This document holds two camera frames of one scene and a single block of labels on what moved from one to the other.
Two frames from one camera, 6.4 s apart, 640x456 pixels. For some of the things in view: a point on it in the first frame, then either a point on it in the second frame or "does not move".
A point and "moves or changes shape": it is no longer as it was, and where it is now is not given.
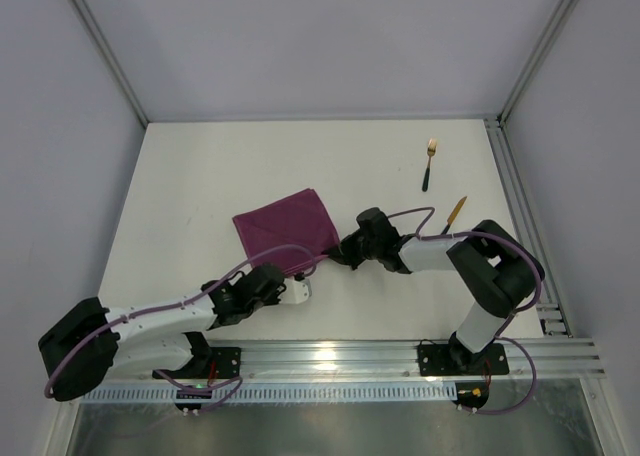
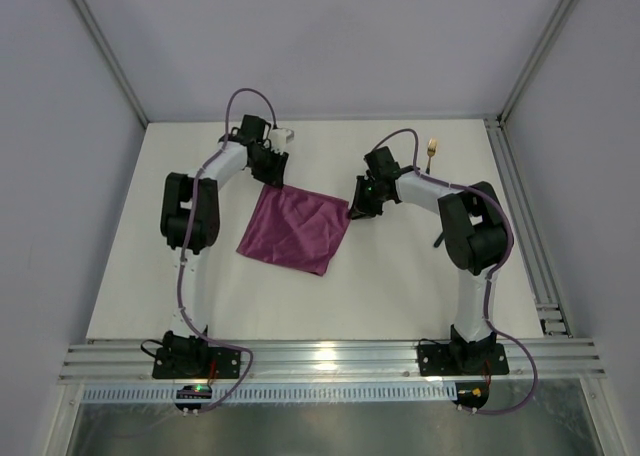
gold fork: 431,149 does not move
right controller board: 472,394 does not move
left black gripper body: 279,283 → 270,165
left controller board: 192,407 does not move
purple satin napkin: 301,219 moves or changes shape
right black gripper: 350,249 → 364,199
